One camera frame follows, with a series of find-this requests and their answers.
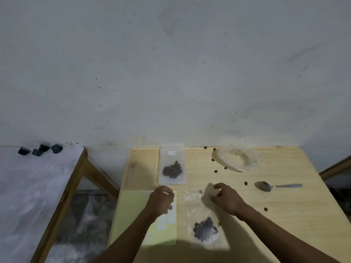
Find clear plastic bowl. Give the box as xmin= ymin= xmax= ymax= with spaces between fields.
xmin=218 ymin=144 xmax=260 ymax=173

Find clear labelled plastic bag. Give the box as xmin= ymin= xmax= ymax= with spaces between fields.
xmin=158 ymin=145 xmax=187 ymax=185

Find scattered coffee beans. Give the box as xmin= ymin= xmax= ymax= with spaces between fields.
xmin=203 ymin=146 xmax=269 ymax=212

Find person's left forearm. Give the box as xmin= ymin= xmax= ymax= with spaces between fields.
xmin=92 ymin=209 xmax=158 ymax=263

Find person's right forearm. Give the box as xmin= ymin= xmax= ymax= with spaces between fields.
xmin=236 ymin=203 xmax=344 ymax=263

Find wooden furniture frame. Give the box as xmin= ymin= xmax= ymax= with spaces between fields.
xmin=319 ymin=156 xmax=351 ymax=182

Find metal spoon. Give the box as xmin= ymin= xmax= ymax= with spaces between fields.
xmin=254 ymin=181 xmax=303 ymax=193

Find person's left hand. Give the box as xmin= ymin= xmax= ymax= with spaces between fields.
xmin=145 ymin=185 xmax=175 ymax=218

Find person's right hand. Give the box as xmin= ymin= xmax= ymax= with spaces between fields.
xmin=210 ymin=182 xmax=247 ymax=216

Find white-topped wooden side table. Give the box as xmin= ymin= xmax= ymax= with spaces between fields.
xmin=0 ymin=146 xmax=120 ymax=263

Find pile of dark coffee beans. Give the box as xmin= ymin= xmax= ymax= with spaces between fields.
xmin=162 ymin=161 xmax=183 ymax=178
xmin=193 ymin=217 xmax=219 ymax=241

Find yellow sticker sheet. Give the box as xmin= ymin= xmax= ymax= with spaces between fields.
xmin=110 ymin=190 xmax=177 ymax=246

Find light wooden table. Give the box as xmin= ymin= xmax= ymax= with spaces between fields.
xmin=107 ymin=146 xmax=351 ymax=263

